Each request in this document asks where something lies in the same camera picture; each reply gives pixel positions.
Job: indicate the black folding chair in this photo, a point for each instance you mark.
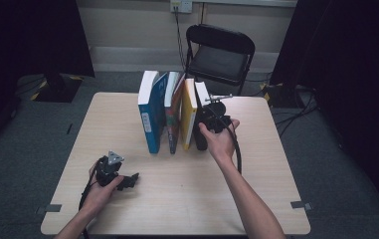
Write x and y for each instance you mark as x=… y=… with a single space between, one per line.
x=218 y=59

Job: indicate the red illustrated book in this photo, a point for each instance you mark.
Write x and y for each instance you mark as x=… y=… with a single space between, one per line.
x=173 y=116

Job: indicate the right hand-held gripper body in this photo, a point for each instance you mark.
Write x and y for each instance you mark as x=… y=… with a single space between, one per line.
x=217 y=114

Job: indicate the black book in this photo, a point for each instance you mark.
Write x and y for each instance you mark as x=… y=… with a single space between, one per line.
x=201 y=96

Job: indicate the person's left hand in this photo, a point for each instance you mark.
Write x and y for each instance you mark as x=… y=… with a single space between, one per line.
x=99 y=197

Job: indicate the black curtain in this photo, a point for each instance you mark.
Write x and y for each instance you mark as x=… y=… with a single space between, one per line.
x=352 y=66
x=28 y=40

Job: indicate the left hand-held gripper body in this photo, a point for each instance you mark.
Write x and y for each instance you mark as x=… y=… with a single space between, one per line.
x=105 y=172

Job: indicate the grey tape strip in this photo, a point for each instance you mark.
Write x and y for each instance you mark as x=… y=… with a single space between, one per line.
x=49 y=209
x=300 y=205

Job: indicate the person's right hand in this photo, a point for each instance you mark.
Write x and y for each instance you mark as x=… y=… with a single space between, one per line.
x=222 y=144

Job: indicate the yellow book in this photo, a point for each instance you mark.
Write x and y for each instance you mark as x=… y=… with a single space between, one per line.
x=188 y=116

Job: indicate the white wall socket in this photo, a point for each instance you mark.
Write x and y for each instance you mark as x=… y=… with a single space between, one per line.
x=181 y=6

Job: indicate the black stand base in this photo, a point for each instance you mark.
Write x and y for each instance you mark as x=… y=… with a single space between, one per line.
x=57 y=88
x=278 y=94

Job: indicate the thick blue book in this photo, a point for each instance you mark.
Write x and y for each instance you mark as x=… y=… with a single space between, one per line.
x=152 y=116

